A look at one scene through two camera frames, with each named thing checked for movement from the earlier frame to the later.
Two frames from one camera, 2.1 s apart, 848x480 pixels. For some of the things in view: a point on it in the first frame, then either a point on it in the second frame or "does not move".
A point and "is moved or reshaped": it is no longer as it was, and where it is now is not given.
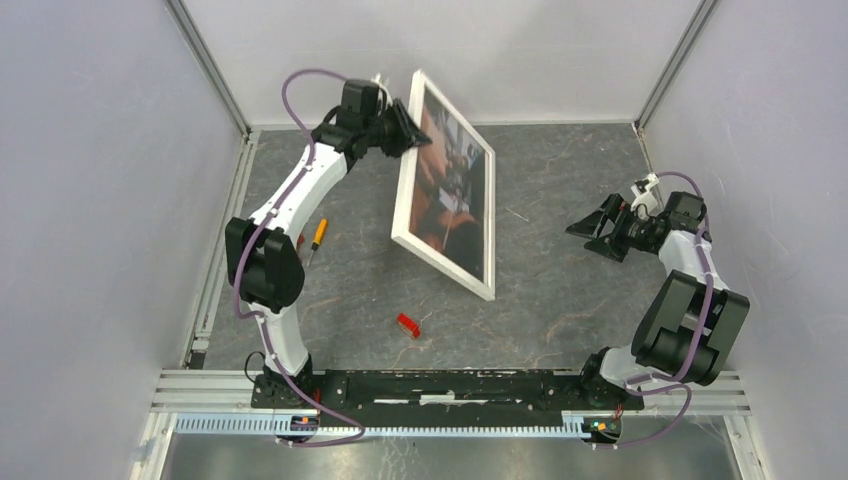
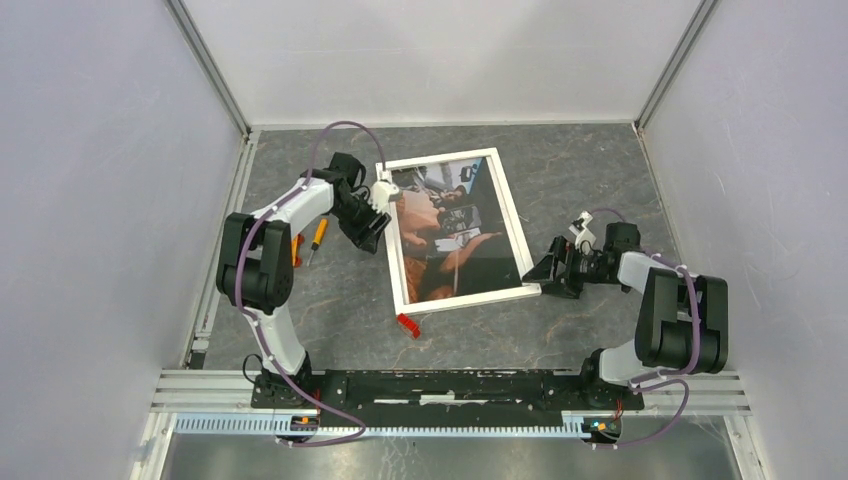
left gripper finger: (408, 132) -> (377, 226)
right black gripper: (591, 227) -> (545, 268)
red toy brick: (409, 324) does not move
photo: (449, 200) is moved or reshaped
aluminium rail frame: (177, 392) does not move
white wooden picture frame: (446, 213) -> (519, 247)
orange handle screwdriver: (318, 238) does not move
